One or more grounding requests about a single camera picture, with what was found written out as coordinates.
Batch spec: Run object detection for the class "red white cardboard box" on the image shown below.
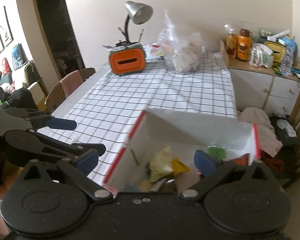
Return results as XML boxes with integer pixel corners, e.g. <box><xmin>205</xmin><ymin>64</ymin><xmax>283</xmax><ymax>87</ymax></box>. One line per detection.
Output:
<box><xmin>103</xmin><ymin>109</ymin><xmax>260</xmax><ymax>192</ymax></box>

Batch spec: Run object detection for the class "pale yellow snack packet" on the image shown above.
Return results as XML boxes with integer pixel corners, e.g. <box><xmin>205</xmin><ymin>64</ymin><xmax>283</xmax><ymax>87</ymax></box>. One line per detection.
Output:
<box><xmin>148</xmin><ymin>146</ymin><xmax>173</xmax><ymax>183</ymax></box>

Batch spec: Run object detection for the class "white sideboard cabinet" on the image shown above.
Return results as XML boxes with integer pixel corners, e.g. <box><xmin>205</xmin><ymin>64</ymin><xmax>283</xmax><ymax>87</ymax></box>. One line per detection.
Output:
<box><xmin>219</xmin><ymin>40</ymin><xmax>300</xmax><ymax>115</ymax></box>

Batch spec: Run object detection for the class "beige cloth bag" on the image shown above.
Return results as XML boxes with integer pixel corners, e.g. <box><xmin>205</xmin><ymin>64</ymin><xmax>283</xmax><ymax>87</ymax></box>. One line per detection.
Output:
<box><xmin>237</xmin><ymin>107</ymin><xmax>282</xmax><ymax>158</ymax></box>

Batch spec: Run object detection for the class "blue snack packet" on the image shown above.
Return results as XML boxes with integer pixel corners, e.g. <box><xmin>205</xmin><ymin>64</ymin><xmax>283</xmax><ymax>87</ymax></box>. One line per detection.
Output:
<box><xmin>125</xmin><ymin>180</ymin><xmax>153</xmax><ymax>192</ymax></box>

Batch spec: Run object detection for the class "dark red foil snack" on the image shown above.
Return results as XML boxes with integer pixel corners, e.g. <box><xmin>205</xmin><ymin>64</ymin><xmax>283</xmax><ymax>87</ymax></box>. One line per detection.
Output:
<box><xmin>232</xmin><ymin>153</ymin><xmax>250</xmax><ymax>166</ymax></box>

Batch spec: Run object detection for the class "orange teal tissue box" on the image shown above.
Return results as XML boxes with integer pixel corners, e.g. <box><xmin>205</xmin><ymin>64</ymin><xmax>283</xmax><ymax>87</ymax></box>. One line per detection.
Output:
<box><xmin>108</xmin><ymin>42</ymin><xmax>146</xmax><ymax>75</ymax></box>

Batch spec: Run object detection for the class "yellow tissue box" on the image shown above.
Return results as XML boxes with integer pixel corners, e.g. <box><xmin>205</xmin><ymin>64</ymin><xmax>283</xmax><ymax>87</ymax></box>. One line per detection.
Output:
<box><xmin>264</xmin><ymin>41</ymin><xmax>286</xmax><ymax>64</ymax></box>

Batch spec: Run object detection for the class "checkered white tablecloth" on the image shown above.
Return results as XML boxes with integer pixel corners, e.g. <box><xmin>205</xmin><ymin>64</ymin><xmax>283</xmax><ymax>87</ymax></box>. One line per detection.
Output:
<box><xmin>40</xmin><ymin>53</ymin><xmax>237</xmax><ymax>184</ymax></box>

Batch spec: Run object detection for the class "black bag on floor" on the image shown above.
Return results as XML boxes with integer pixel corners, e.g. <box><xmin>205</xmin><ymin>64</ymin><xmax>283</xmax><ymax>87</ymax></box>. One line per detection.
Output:
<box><xmin>269</xmin><ymin>115</ymin><xmax>298</xmax><ymax>146</ymax></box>

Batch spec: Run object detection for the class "amber liquid bottle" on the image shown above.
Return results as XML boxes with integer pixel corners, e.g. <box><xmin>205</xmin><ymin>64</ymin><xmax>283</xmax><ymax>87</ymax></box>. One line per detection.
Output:
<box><xmin>225</xmin><ymin>25</ymin><xmax>238</xmax><ymax>59</ymax></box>

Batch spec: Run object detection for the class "wooden chair pink cushion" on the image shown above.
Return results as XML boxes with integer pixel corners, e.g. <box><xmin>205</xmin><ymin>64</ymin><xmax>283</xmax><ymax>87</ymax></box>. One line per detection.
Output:
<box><xmin>45</xmin><ymin>68</ymin><xmax>96</xmax><ymax>113</ymax></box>

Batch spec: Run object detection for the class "orange thermos bottle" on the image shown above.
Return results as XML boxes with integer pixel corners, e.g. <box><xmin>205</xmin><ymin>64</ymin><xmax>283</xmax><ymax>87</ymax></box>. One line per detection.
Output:
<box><xmin>237</xmin><ymin>29</ymin><xmax>252</xmax><ymax>62</ymax></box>

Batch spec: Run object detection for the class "clear water bottle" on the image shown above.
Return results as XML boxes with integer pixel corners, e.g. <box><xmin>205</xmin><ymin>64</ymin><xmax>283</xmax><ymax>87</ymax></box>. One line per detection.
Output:
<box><xmin>280</xmin><ymin>46</ymin><xmax>294</xmax><ymax>76</ymax></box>

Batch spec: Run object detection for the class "silver desk lamp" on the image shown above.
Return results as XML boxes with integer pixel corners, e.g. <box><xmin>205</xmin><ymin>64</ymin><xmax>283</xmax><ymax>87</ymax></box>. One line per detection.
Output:
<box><xmin>119</xmin><ymin>1</ymin><xmax>153</xmax><ymax>46</ymax></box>

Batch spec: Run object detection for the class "black snack packet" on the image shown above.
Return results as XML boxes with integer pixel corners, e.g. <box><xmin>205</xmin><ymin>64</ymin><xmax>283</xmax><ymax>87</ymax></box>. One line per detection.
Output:
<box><xmin>150</xmin><ymin>178</ymin><xmax>177</xmax><ymax>192</ymax></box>

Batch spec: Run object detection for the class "clear plastic bag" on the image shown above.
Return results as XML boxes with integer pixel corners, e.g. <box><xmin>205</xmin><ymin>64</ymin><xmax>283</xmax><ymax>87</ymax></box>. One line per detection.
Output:
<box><xmin>158</xmin><ymin>10</ymin><xmax>205</xmax><ymax>73</ymax></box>

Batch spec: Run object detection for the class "green snack packet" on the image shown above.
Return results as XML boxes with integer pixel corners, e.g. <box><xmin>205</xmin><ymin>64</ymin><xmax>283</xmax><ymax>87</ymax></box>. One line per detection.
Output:
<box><xmin>207</xmin><ymin>145</ymin><xmax>226</xmax><ymax>160</ymax></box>

